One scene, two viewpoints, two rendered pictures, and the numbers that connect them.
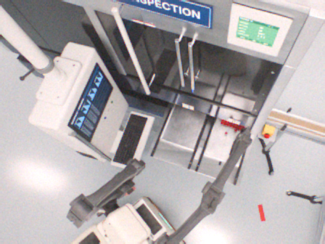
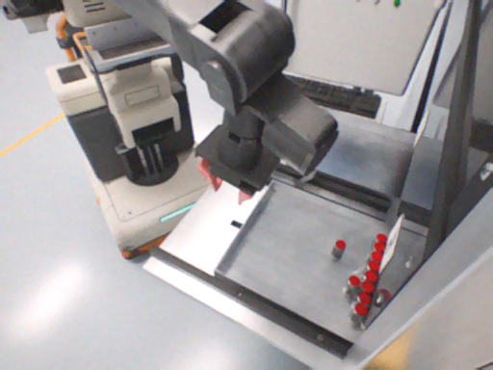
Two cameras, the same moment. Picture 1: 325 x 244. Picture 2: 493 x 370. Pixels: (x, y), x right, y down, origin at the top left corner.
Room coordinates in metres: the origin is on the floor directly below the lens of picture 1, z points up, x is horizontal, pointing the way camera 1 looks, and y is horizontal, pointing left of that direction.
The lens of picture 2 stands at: (0.52, -0.51, 1.45)
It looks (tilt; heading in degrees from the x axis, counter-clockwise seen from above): 48 degrees down; 99
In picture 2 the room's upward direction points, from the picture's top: straight up
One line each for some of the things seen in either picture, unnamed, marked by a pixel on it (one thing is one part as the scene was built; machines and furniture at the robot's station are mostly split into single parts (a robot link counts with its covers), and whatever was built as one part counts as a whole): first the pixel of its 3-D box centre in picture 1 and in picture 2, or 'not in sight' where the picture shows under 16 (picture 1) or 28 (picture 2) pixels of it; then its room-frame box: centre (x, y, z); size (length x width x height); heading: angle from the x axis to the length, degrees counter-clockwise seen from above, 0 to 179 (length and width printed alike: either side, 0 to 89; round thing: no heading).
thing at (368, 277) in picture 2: (231, 127); (368, 276); (0.70, -0.22, 0.91); 0.18 x 0.02 x 0.05; 71
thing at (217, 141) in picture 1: (228, 138); (323, 257); (0.62, -0.19, 0.90); 0.34 x 0.26 x 0.04; 161
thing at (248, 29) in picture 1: (256, 32); not in sight; (0.70, -0.21, 1.96); 0.21 x 0.01 x 0.21; 71
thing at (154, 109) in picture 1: (131, 102); (410, 115); (0.98, 0.59, 0.73); 1.98 x 0.01 x 0.25; 71
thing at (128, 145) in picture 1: (130, 139); (324, 92); (0.64, 0.55, 0.82); 0.40 x 0.14 x 0.02; 164
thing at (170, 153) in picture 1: (203, 140); (316, 196); (0.60, -0.01, 0.87); 0.70 x 0.48 x 0.02; 71
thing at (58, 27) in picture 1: (65, 32); not in sight; (1.06, 0.79, 1.51); 0.49 x 0.01 x 0.59; 71
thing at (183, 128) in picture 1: (184, 123); (365, 154); (0.73, 0.13, 0.90); 0.34 x 0.26 x 0.04; 161
